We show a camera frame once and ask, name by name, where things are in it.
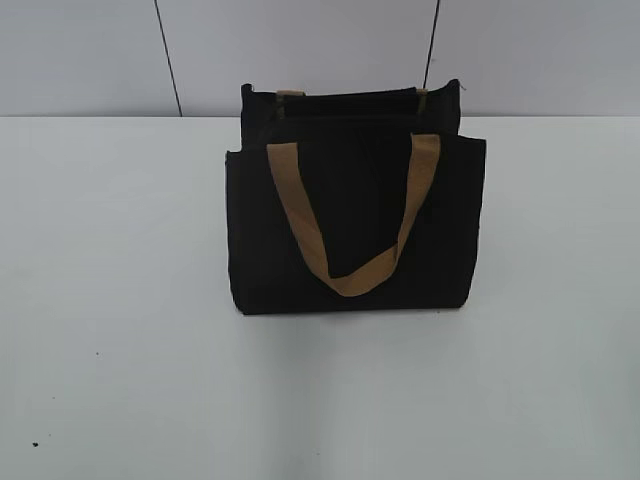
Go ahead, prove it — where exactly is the black tote bag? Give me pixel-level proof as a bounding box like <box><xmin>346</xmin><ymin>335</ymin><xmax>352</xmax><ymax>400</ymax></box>
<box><xmin>225</xmin><ymin>79</ymin><xmax>486</xmax><ymax>315</ymax></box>

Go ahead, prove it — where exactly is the tan front bag handle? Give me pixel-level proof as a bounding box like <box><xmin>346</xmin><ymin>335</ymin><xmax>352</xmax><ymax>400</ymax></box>
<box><xmin>266</xmin><ymin>134</ymin><xmax>441</xmax><ymax>297</ymax></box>

